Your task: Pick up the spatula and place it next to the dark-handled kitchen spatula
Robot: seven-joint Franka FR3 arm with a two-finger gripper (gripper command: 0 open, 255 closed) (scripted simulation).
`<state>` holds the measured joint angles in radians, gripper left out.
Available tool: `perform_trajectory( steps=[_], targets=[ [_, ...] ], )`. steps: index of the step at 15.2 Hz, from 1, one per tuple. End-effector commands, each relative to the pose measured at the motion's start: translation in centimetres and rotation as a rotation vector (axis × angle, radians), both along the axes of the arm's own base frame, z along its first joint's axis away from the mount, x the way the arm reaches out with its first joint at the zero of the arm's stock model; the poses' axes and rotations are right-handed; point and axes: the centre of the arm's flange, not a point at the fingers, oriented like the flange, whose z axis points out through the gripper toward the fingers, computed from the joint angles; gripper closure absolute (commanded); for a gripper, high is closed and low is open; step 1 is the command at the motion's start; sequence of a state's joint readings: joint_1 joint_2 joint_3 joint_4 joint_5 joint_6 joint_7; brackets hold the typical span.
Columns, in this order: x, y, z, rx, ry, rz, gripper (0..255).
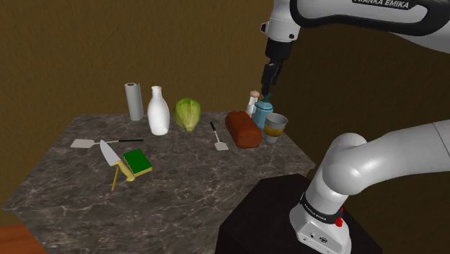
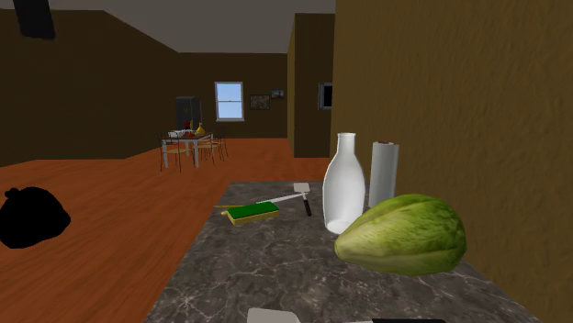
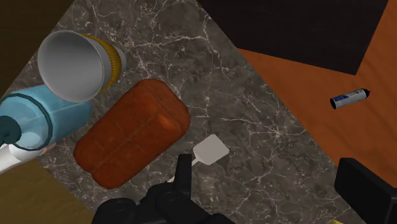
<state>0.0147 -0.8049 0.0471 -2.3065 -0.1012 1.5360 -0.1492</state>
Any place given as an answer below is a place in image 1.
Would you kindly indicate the green cabbage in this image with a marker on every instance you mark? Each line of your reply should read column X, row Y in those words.
column 187, row 113

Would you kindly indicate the dark robot stand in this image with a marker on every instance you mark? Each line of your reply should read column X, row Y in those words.
column 260, row 218

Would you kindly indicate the small white bottle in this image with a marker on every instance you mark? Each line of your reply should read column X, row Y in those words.
column 251, row 103

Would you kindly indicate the large grey spatula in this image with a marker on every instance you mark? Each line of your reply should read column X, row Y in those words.
column 82, row 143

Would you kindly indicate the white vase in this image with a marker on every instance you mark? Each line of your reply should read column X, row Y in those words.
column 158, row 112

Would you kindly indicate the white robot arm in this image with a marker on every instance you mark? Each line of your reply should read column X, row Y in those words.
column 355, row 165

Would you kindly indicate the yellow pencil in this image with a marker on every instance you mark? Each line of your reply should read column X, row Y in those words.
column 114, row 179

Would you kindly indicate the brown bread loaf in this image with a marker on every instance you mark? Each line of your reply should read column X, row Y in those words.
column 243, row 129

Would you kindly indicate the grey cup with yellow band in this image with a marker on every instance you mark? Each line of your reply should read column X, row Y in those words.
column 274, row 127

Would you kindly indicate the grey paper towel roll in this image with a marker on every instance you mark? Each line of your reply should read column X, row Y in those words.
column 134, row 102

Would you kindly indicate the teal spray bottle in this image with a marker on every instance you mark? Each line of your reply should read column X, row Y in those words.
column 263, row 112

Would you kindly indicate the small grey spatula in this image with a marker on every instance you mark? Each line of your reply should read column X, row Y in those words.
column 220, row 144

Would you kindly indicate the green and yellow sponge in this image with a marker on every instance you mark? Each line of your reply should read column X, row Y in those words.
column 137, row 161

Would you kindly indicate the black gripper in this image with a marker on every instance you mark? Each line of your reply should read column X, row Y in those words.
column 277, row 51

